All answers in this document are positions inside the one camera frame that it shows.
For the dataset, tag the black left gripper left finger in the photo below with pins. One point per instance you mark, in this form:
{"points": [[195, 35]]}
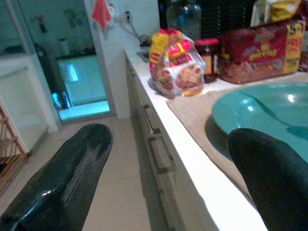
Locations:
{"points": [[60, 173]]}

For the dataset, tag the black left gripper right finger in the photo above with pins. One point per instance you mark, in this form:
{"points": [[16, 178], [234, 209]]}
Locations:
{"points": [[274, 178]]}

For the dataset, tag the wooden rack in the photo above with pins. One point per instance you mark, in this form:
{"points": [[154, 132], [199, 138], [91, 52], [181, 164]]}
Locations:
{"points": [[9, 154]]}

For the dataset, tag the teal glass plate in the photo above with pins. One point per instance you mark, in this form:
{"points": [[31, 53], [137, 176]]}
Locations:
{"points": [[269, 108]]}

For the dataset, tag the beige woven placemat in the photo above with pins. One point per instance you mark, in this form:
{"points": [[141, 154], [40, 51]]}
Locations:
{"points": [[192, 115]]}

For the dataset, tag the white kitchen counter cabinet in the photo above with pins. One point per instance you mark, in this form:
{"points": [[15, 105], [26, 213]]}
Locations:
{"points": [[163, 156]]}

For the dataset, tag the glass sliding door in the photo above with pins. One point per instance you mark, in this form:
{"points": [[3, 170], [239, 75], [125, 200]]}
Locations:
{"points": [[69, 60]]}

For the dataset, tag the red printed snack box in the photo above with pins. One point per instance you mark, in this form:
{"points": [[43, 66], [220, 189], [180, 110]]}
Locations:
{"points": [[260, 53]]}

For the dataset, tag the red lidded sauce jar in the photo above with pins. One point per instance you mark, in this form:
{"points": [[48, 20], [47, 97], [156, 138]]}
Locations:
{"points": [[209, 60]]}

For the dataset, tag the red yellow noodle multipack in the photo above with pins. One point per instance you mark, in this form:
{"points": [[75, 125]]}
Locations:
{"points": [[175, 65]]}

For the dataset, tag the red hanging cloth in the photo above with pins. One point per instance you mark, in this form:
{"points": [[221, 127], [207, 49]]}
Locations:
{"points": [[101, 14]]}

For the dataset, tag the yellow snack bag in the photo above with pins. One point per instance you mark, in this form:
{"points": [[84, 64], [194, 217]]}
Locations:
{"points": [[276, 10]]}

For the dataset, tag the large clear water bottle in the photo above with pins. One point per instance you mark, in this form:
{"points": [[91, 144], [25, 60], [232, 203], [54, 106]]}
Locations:
{"points": [[184, 16]]}

